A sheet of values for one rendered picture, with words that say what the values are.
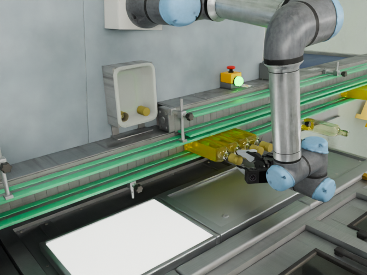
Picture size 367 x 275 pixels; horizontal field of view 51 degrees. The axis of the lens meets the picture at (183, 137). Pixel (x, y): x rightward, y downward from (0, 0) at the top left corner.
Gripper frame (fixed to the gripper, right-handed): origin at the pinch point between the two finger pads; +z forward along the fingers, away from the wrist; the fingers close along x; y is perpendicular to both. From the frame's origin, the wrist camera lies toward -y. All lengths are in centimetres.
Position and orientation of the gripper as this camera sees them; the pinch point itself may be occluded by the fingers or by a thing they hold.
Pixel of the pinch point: (237, 160)
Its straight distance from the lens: 141.1
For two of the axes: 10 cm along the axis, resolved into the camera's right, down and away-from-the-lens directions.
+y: 7.7, -2.5, 5.9
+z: -6.4, -2.4, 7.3
